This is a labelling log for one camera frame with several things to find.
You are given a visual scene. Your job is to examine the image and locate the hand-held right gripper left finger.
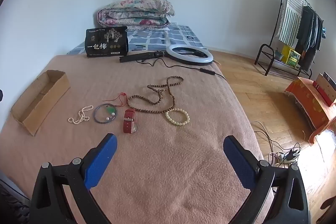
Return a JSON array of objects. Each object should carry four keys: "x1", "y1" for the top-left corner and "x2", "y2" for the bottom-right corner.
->
[{"x1": 28, "y1": 133, "x2": 118, "y2": 224}]

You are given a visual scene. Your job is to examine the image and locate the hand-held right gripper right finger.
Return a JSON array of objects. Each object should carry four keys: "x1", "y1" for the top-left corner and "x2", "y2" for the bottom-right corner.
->
[{"x1": 223, "y1": 135, "x2": 310, "y2": 224}]

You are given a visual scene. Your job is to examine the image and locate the red watch strap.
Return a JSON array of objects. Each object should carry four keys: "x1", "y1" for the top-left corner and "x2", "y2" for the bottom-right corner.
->
[{"x1": 123, "y1": 109, "x2": 137, "y2": 134}]

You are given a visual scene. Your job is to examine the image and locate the blue bangle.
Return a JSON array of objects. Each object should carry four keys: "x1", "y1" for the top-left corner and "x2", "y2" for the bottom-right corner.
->
[{"x1": 94, "y1": 104, "x2": 117, "y2": 124}]

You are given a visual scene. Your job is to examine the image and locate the white pearl necklace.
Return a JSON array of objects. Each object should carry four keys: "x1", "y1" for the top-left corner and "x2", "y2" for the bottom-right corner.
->
[{"x1": 68, "y1": 105, "x2": 94, "y2": 124}]

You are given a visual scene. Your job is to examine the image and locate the green pendant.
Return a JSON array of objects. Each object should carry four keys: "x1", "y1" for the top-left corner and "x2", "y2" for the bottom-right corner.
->
[{"x1": 103, "y1": 93, "x2": 127, "y2": 115}]

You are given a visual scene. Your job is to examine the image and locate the brown wooden bead necklace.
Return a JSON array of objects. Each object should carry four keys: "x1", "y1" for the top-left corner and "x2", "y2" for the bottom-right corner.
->
[{"x1": 127, "y1": 76, "x2": 184, "y2": 114}]

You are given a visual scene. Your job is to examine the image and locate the cream bead bracelet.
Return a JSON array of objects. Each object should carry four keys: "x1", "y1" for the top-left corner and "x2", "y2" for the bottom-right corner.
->
[{"x1": 165, "y1": 108, "x2": 190, "y2": 127}]

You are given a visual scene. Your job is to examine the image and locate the cardboard box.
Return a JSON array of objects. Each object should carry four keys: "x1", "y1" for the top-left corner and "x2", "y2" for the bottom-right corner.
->
[{"x1": 11, "y1": 70, "x2": 71, "y2": 136}]

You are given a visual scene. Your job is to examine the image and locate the white power strip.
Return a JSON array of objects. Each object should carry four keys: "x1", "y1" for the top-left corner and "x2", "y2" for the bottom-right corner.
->
[{"x1": 268, "y1": 149, "x2": 300, "y2": 165}]

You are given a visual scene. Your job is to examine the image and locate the pink fleece blanket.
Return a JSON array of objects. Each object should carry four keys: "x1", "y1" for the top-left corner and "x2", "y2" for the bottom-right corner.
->
[{"x1": 0, "y1": 55, "x2": 264, "y2": 224}]

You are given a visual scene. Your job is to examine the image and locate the orange cloth covered table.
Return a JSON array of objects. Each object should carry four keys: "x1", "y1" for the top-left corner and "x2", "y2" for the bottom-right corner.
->
[{"x1": 285, "y1": 76, "x2": 336, "y2": 146}]

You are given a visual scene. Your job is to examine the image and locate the red box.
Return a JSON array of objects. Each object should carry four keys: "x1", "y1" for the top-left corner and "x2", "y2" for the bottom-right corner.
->
[{"x1": 312, "y1": 81, "x2": 334, "y2": 106}]

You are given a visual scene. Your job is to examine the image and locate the black folded tripod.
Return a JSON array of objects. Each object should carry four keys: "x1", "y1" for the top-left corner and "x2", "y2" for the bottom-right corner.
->
[{"x1": 119, "y1": 51, "x2": 167, "y2": 63}]

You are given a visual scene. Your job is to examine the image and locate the brown card with dark edge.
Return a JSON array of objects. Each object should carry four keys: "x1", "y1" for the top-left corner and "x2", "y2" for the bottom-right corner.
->
[{"x1": 315, "y1": 72, "x2": 336, "y2": 104}]

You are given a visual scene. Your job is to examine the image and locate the yellow green box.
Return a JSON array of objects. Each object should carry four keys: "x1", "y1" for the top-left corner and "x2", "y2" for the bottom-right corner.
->
[{"x1": 281, "y1": 45, "x2": 301, "y2": 67}]

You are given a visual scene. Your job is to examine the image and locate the black metal clothes rack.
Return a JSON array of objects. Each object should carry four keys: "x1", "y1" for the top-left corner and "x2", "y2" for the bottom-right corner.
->
[{"x1": 254, "y1": 0, "x2": 324, "y2": 80}]

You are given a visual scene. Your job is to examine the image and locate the black snack bag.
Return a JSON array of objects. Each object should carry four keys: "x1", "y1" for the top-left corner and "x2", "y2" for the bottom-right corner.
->
[{"x1": 85, "y1": 26, "x2": 129, "y2": 58}]

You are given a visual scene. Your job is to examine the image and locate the blue checked bedsheet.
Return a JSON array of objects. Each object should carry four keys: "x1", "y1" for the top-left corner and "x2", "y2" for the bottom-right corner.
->
[{"x1": 66, "y1": 25, "x2": 206, "y2": 56}]

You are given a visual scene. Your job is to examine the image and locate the dark hanging clothes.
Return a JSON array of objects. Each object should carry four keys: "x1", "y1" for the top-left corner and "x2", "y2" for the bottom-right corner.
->
[{"x1": 297, "y1": 5, "x2": 326, "y2": 69}]

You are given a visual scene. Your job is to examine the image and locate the folded floral quilt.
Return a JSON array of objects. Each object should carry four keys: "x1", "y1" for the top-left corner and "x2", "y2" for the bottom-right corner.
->
[{"x1": 97, "y1": 0, "x2": 175, "y2": 29}]

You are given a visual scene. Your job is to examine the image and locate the striped towel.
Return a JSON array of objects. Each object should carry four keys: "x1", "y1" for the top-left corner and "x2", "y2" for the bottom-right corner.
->
[{"x1": 276, "y1": 0, "x2": 305, "y2": 46}]

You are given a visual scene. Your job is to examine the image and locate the floor cables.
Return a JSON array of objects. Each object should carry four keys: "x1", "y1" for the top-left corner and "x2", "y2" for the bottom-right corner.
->
[{"x1": 251, "y1": 121, "x2": 306, "y2": 169}]

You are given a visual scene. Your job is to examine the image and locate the black ring light cable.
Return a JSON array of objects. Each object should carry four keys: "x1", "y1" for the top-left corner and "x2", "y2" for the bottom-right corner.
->
[{"x1": 136, "y1": 57, "x2": 226, "y2": 80}]

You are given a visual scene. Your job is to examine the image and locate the white ring light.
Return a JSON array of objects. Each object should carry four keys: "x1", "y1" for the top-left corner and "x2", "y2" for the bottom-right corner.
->
[{"x1": 165, "y1": 45, "x2": 214, "y2": 65}]

